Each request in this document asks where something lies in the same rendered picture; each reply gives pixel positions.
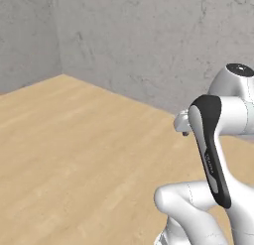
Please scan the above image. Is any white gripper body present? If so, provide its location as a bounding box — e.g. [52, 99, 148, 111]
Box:
[173, 109, 192, 134]

